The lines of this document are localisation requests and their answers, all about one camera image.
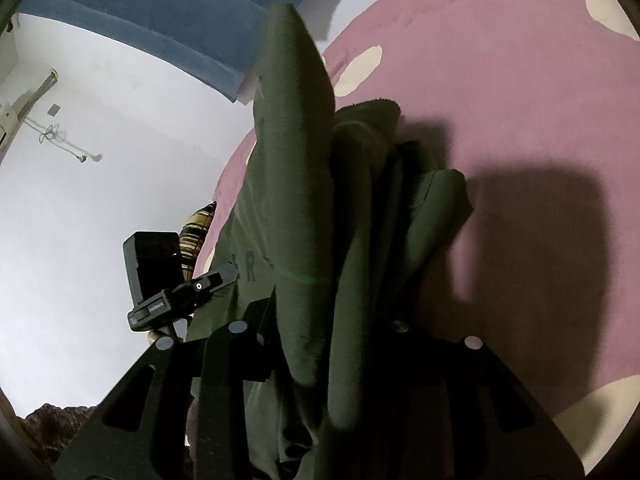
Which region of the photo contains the pink bedspread with cream dots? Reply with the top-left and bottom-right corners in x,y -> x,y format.
192,0 -> 640,476

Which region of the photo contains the dark green t-shirt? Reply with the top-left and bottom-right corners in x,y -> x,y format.
189,4 -> 471,479

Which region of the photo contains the grey wall socket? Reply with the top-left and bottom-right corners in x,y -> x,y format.
48,104 -> 61,117

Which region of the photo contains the white wall cable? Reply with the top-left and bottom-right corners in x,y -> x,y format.
22,114 -> 104,164

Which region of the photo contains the blue curtain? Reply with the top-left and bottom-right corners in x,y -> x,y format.
18,0 -> 303,101

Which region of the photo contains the striped yellow black pillow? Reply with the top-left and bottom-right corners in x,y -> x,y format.
179,202 -> 217,281

